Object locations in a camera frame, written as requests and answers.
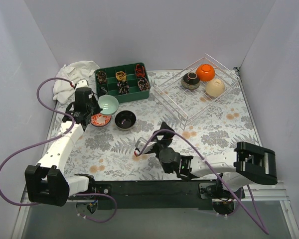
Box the white orange floral bowl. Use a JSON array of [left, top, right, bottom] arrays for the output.
[[90, 114, 112, 127]]

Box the olive brown bowl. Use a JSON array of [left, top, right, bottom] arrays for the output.
[[115, 110, 137, 131]]

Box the beige bowl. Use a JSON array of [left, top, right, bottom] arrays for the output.
[[205, 78, 225, 97]]

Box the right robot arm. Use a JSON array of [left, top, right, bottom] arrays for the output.
[[143, 122, 278, 198]]

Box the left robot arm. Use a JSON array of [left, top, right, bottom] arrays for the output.
[[25, 87, 101, 206]]

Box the white crumpled cloth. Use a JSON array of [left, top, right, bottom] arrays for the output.
[[52, 60, 101, 104]]

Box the dark patterned rolled sock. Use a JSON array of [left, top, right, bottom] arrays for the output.
[[96, 71, 107, 84]]

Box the black floral rolled sock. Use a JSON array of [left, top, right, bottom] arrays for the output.
[[117, 81, 129, 95]]

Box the yellow rolled sock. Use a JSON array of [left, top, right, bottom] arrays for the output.
[[116, 71, 127, 81]]

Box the green plastic organizer tray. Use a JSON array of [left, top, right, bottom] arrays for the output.
[[94, 62, 151, 103]]

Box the floral table mat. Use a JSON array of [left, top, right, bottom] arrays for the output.
[[39, 69, 271, 181]]

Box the pink rose rolled sock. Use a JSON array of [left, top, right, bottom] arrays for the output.
[[138, 77, 150, 92]]

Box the black patterned bowl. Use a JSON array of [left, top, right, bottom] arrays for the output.
[[181, 72, 200, 90]]

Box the orange black rolled sock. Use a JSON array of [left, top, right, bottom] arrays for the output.
[[135, 64, 146, 78]]

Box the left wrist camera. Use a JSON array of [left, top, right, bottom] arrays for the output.
[[74, 79, 89, 89]]

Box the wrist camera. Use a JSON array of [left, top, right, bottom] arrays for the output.
[[134, 137, 156, 156], [74, 79, 89, 89]]

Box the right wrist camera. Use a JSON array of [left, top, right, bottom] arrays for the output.
[[134, 137, 156, 156]]

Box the aluminium frame rail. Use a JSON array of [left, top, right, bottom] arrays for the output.
[[22, 179, 290, 202]]

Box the white wire dish rack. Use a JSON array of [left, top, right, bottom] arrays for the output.
[[153, 54, 239, 128]]

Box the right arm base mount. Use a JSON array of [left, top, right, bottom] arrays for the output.
[[199, 181, 240, 217]]

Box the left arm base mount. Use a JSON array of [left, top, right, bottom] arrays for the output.
[[67, 183, 112, 215]]

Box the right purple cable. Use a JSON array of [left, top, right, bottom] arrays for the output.
[[136, 129, 270, 235]]

